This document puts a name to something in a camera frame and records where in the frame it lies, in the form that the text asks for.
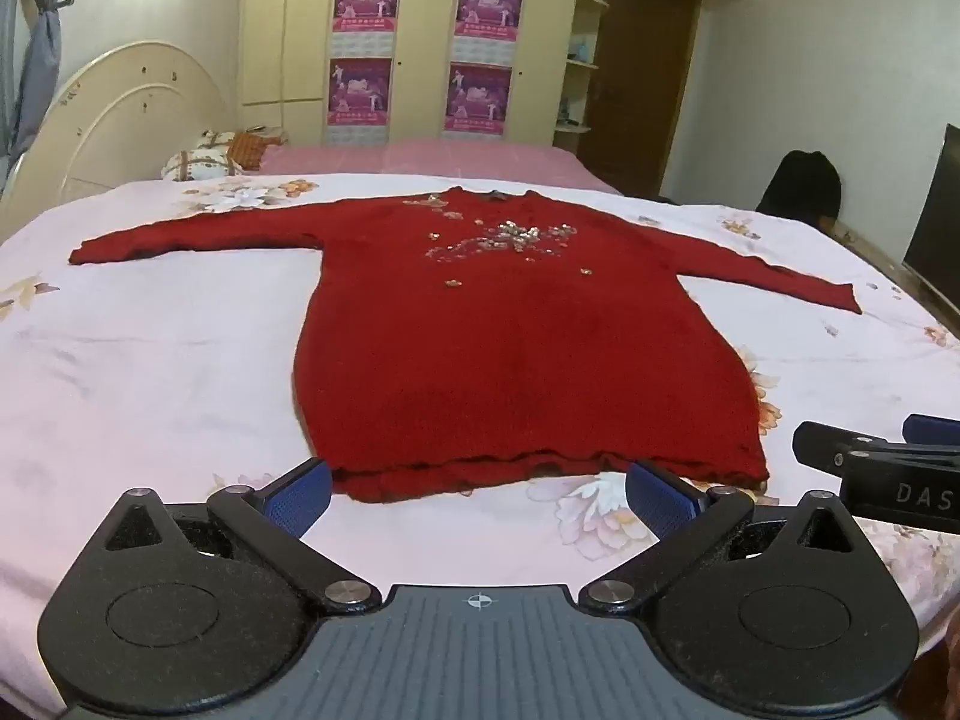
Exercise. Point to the cream corner shelf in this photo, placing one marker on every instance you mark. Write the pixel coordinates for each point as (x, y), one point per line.
(581, 52)

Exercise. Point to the blue-grey curtain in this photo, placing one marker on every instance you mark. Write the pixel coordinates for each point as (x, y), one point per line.
(37, 37)

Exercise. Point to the pink bed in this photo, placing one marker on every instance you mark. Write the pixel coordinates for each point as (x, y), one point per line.
(450, 159)

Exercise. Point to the orange patterned pillow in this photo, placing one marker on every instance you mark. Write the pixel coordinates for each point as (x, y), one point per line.
(251, 150)

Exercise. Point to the red sequined sweater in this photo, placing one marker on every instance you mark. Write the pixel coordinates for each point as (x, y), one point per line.
(510, 360)

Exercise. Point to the cream arched headboard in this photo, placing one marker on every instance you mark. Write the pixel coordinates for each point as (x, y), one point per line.
(112, 127)

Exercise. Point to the floral white bedsheet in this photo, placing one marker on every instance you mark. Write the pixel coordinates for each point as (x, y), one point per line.
(150, 360)

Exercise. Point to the purple wall poster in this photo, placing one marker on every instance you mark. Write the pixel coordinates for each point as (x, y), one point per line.
(478, 97)
(365, 4)
(360, 94)
(489, 11)

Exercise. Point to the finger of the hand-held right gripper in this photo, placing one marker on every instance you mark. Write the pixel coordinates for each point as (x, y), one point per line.
(825, 446)
(934, 429)

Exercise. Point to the brown wooden door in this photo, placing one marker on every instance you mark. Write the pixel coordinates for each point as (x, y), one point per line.
(637, 82)

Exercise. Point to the cream wardrobe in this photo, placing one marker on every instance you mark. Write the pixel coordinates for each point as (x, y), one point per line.
(427, 37)

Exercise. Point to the dark flat screen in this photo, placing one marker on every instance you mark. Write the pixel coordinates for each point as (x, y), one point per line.
(934, 217)

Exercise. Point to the floral patterned pillow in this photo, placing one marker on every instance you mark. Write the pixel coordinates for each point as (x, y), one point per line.
(191, 165)
(214, 141)

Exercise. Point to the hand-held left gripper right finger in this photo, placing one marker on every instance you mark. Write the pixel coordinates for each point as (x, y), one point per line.
(660, 499)

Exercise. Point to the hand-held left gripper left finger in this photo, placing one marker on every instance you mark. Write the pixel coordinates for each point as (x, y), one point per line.
(300, 496)

